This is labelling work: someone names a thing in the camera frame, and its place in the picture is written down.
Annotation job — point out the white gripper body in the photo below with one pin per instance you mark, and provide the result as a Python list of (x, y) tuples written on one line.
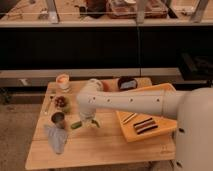
[(87, 116)]

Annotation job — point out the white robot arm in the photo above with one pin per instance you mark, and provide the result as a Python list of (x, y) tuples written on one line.
[(193, 110)]

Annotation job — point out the orange tray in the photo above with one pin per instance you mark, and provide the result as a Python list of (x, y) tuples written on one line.
[(165, 126)]

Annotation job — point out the glass of dark berries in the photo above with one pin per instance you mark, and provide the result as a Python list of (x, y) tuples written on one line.
[(62, 103)]

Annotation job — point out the small metal cup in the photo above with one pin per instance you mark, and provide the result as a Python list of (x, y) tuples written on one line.
[(58, 119)]

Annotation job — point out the grey cloth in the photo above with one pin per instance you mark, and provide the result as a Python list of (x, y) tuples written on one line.
[(57, 138)]

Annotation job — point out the wooden spoon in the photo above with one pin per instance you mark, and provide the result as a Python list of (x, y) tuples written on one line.
[(48, 105)]

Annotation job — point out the pink cup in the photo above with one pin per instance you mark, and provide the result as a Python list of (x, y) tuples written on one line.
[(62, 81)]

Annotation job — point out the pale chopsticks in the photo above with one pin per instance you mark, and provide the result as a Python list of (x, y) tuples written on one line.
[(129, 118)]

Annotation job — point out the dark bowl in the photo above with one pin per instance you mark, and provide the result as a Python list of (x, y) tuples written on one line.
[(126, 83)]

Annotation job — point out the dark chocolate bars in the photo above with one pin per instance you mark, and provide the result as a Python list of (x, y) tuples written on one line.
[(145, 125)]

